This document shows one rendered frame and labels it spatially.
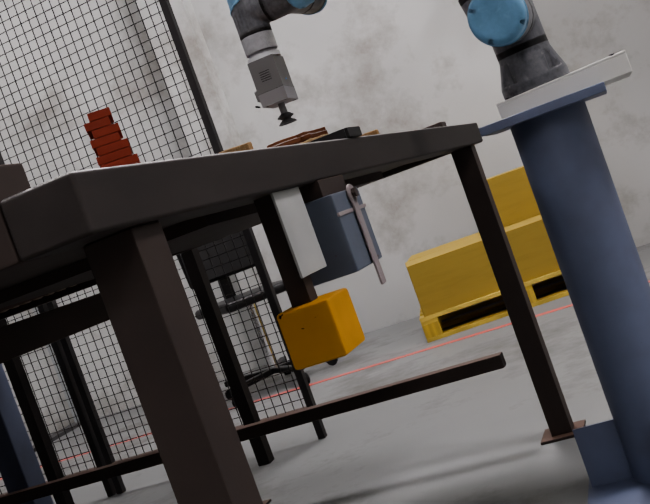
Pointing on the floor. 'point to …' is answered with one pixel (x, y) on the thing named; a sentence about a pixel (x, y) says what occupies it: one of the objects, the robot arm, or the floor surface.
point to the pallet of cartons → (465, 286)
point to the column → (599, 291)
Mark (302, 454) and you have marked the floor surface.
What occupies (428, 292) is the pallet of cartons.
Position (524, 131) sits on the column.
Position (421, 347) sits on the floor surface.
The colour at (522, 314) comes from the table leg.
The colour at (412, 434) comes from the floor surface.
